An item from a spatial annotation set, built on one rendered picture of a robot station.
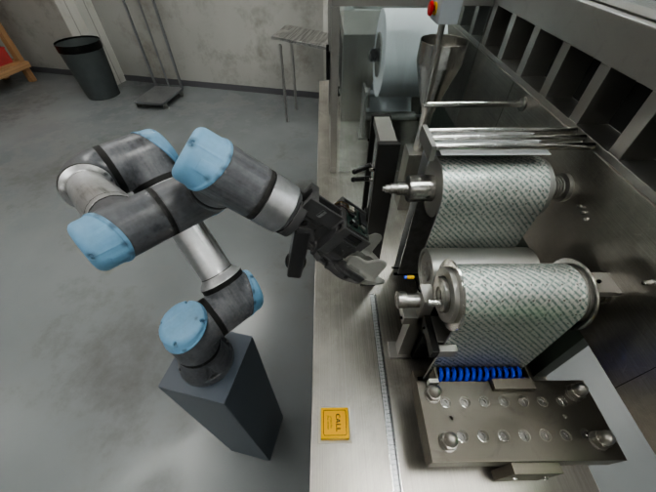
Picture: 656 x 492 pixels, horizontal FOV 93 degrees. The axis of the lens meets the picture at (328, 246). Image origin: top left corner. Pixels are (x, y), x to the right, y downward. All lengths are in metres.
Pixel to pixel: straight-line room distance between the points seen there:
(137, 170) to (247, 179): 0.47
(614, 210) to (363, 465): 0.78
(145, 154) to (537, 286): 0.87
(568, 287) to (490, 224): 0.21
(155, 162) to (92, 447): 1.62
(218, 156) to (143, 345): 1.95
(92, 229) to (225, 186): 0.17
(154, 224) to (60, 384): 1.99
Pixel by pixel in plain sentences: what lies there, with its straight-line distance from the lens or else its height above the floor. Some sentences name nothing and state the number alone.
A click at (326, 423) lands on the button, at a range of 0.89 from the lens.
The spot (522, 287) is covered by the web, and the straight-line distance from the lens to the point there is 0.70.
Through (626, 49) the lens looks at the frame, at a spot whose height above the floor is 1.61.
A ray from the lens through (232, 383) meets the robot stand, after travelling 0.99.
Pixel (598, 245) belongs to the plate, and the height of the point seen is 1.31.
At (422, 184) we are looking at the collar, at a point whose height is 1.36.
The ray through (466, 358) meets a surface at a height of 1.07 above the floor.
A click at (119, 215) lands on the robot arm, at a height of 1.53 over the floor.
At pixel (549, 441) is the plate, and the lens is 0.91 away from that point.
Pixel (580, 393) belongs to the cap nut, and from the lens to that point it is 0.95.
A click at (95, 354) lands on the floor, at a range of 2.40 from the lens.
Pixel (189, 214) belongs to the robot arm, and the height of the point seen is 1.50.
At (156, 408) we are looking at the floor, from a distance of 2.07.
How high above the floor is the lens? 1.80
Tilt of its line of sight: 47 degrees down
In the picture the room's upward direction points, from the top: straight up
